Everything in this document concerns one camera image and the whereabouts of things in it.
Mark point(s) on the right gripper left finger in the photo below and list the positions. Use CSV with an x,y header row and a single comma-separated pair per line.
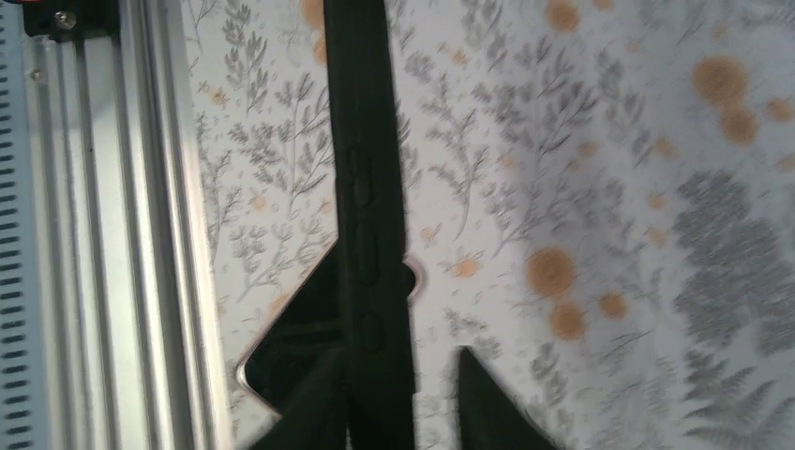
x,y
316,416

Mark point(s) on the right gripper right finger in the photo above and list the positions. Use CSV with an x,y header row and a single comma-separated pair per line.
x,y
487,418

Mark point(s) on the black phone case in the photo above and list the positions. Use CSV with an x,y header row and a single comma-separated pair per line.
x,y
370,226

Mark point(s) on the black phone in pink case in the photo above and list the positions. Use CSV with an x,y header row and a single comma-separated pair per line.
x,y
298,335

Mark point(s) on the floral patterned table mat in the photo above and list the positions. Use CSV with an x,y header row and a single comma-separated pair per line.
x,y
599,196

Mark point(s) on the aluminium rail frame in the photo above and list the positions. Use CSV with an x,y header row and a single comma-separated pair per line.
x,y
129,328

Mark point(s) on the slotted grey cable duct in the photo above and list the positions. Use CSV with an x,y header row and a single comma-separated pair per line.
x,y
24,420

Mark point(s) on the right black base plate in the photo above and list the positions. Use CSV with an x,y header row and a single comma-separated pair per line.
x,y
68,20

